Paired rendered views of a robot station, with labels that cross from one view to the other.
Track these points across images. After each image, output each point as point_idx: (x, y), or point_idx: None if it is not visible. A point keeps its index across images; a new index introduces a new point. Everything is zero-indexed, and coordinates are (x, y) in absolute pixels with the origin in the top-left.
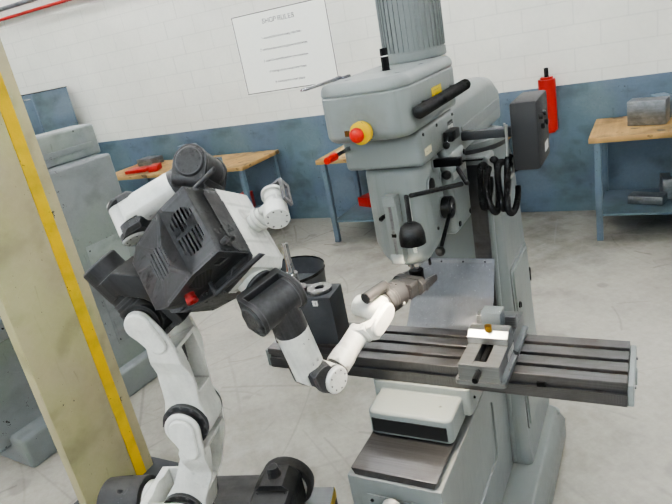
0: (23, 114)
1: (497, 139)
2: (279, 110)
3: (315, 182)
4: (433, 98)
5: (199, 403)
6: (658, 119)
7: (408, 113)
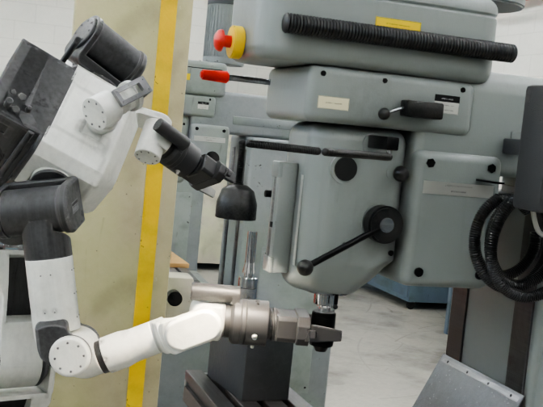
0: (184, 30)
1: None
2: None
3: None
4: (346, 21)
5: (0, 336)
6: None
7: (280, 23)
